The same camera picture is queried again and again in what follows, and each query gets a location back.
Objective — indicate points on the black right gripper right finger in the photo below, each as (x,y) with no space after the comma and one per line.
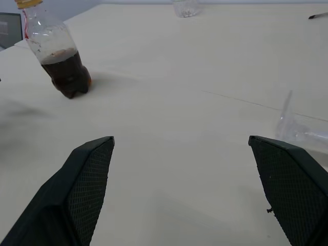
(294,189)

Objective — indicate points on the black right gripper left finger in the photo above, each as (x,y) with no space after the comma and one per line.
(64,194)

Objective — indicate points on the cola bottle with yellow cap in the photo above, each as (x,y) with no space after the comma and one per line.
(55,51)

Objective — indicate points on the dark monitor screen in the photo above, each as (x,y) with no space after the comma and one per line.
(9,30)

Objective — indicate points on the black pen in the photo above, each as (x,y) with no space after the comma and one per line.
(318,16)

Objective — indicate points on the clear glass with white beads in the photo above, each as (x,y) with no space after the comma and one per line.
(185,9)

